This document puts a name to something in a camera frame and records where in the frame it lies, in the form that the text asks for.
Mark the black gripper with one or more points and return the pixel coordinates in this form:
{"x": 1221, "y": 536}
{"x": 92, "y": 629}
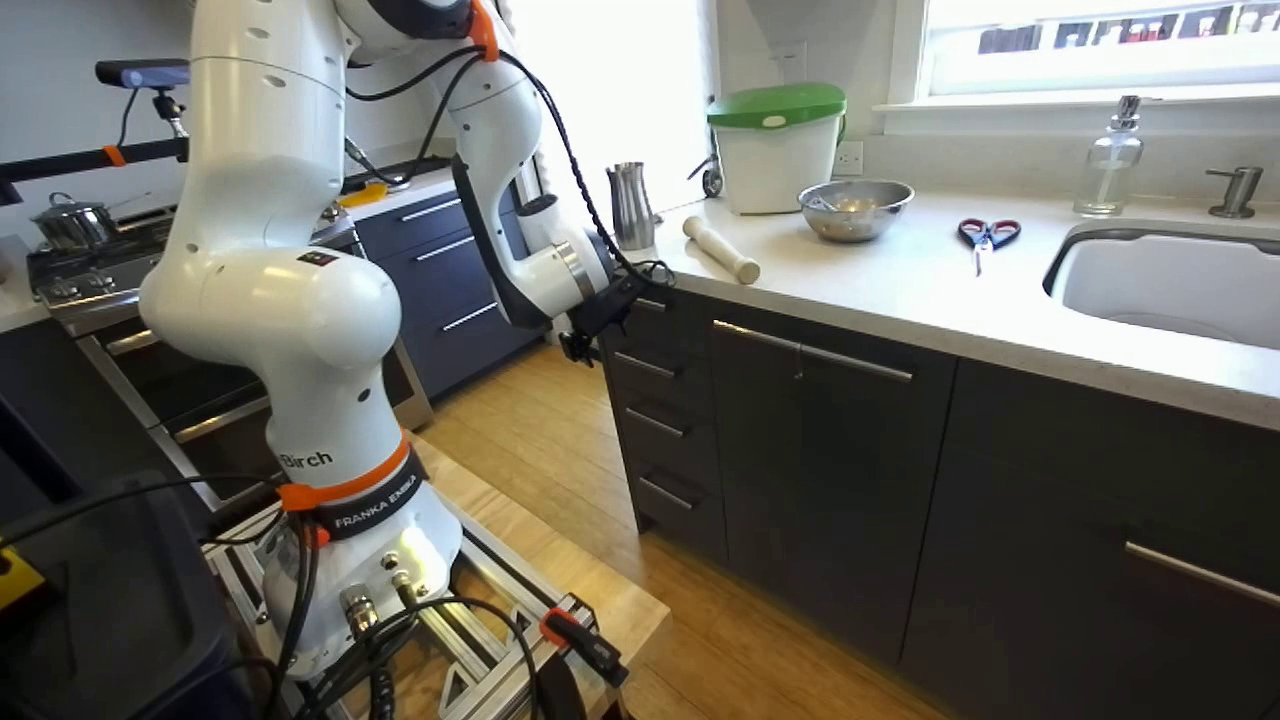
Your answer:
{"x": 613, "y": 305}

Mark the dark drawer with wooden interior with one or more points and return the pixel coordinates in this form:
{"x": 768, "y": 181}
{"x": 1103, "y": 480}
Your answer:
{"x": 667, "y": 393}

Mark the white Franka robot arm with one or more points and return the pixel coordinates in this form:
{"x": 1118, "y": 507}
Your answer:
{"x": 267, "y": 292}

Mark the blue-grey drawer cabinet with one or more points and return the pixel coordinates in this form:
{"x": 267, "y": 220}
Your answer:
{"x": 446, "y": 284}

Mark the steel pitcher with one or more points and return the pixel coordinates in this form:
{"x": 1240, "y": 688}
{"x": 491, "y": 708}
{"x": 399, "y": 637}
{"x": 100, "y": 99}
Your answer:
{"x": 635, "y": 205}

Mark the wooden rolling pin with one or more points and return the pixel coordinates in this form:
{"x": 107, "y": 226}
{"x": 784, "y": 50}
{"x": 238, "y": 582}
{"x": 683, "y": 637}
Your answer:
{"x": 722, "y": 249}

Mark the wooden platform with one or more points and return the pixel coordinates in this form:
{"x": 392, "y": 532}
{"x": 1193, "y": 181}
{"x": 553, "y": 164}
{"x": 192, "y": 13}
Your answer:
{"x": 533, "y": 532}

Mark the white bin with green lid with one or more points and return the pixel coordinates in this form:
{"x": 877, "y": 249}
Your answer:
{"x": 775, "y": 160}

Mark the narrow dark cabinet door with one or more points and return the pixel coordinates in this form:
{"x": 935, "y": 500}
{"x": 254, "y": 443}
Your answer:
{"x": 824, "y": 494}

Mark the steel mixing bowl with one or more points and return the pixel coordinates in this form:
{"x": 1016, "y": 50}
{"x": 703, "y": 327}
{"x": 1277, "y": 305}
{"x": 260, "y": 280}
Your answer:
{"x": 855, "y": 212}

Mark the red and black clamp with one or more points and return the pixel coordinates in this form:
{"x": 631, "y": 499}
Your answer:
{"x": 586, "y": 642}

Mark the steel stove with oven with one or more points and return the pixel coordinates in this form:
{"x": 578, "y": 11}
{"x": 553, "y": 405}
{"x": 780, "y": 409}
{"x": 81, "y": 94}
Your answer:
{"x": 175, "y": 387}

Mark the red and blue scissors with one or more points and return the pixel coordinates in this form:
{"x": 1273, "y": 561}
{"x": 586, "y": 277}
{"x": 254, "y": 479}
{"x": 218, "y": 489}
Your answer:
{"x": 987, "y": 237}

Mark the steel kettle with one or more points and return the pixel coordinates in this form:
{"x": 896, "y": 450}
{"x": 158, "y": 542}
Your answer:
{"x": 73, "y": 226}

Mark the black rod with orange tape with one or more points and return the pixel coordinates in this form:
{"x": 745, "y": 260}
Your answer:
{"x": 81, "y": 160}

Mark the black plastic bin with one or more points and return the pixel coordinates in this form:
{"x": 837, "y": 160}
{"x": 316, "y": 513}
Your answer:
{"x": 107, "y": 612}

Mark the clear glass soap bottle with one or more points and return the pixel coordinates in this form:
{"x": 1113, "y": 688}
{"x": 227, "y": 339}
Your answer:
{"x": 1111, "y": 164}

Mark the wide dark cabinet door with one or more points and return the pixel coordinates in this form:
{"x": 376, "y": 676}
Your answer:
{"x": 1094, "y": 585}

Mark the white framed window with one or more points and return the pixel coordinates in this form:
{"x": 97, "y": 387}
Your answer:
{"x": 1094, "y": 67}

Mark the undermount kitchen sink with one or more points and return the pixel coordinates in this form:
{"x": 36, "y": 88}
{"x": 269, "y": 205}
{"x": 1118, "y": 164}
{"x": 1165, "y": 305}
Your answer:
{"x": 1172, "y": 284}

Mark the metal sink faucet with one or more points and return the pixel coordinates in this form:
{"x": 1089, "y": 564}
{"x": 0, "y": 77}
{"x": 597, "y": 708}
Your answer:
{"x": 1237, "y": 193}

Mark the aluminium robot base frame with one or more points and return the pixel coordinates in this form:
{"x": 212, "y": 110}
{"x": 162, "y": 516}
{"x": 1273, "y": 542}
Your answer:
{"x": 466, "y": 664}

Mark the blue-grey camera on stand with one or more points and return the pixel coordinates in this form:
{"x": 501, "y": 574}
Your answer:
{"x": 143, "y": 73}

